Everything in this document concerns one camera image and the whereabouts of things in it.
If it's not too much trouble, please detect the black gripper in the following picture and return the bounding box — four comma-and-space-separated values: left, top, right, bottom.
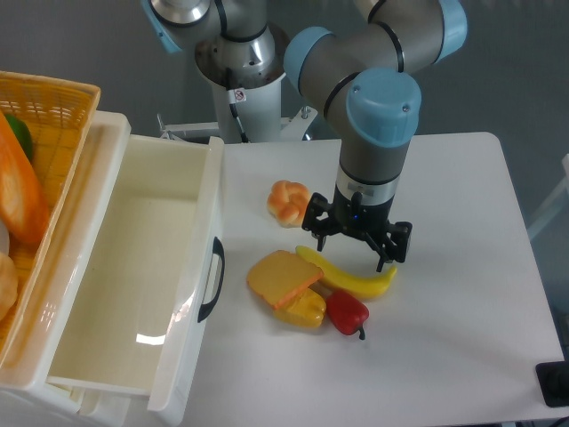
301, 187, 413, 272

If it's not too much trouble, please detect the toasted bread slice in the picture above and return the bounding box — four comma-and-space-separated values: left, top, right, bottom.
246, 250, 324, 310

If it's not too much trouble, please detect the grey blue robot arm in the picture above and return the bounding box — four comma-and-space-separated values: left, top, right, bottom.
142, 1, 468, 264

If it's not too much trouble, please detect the braided bread roll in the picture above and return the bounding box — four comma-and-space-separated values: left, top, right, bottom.
267, 180, 311, 228

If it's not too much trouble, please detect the yellow banana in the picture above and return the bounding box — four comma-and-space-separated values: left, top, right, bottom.
295, 246, 397, 300

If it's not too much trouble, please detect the red bell pepper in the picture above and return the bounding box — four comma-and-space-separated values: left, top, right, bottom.
326, 290, 369, 341

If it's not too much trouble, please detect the yellow bell pepper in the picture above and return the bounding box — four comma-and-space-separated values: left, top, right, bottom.
273, 288, 326, 328

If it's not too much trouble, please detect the black device at edge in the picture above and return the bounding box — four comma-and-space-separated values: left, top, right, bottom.
535, 361, 568, 407

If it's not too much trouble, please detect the white plastic drawer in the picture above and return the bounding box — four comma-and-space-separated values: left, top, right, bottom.
47, 136, 224, 426

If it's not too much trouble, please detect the yellow woven basket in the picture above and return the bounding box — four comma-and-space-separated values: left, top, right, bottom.
1, 71, 100, 361

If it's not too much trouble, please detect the orange baguette loaf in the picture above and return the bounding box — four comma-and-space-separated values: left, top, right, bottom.
1, 114, 50, 245

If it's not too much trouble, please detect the green pepper in basket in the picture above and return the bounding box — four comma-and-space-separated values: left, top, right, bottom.
4, 113, 33, 162

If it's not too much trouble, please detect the round bun in basket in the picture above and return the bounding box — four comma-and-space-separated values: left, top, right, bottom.
0, 253, 19, 320

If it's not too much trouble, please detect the black drawer handle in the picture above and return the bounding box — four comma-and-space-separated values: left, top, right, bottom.
197, 237, 226, 323

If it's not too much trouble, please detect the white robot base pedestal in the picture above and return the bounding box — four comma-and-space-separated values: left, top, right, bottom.
194, 21, 294, 144

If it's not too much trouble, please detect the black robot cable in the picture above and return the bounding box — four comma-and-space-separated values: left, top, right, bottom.
225, 66, 250, 144

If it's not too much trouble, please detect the white drawer cabinet frame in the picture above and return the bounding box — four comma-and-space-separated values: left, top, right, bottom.
1, 111, 131, 426

